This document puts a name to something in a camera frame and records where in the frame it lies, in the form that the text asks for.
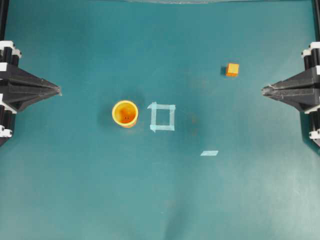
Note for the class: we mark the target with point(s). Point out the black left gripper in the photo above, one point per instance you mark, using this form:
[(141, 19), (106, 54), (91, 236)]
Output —
[(21, 88)]

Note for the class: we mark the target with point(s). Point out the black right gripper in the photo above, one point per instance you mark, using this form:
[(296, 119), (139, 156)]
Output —
[(302, 91)]

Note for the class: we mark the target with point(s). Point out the orange wooden block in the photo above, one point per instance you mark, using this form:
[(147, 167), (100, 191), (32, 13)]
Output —
[(232, 69)]

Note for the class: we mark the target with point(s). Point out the yellow orange plastic cup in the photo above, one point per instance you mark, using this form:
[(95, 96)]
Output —
[(125, 113)]

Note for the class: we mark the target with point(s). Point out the light blue tape strip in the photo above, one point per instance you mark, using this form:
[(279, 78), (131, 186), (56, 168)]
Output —
[(209, 153)]

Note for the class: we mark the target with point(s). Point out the light blue tape square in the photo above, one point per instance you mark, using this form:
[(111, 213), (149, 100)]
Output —
[(153, 119)]

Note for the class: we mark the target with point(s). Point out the black left frame post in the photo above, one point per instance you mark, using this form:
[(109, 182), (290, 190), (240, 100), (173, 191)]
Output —
[(4, 6)]

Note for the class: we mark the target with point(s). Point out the black frame post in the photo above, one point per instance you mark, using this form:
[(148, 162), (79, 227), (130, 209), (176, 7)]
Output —
[(316, 18), (4, 6)]

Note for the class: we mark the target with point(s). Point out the black right frame post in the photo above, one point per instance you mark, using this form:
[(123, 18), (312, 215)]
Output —
[(316, 18)]

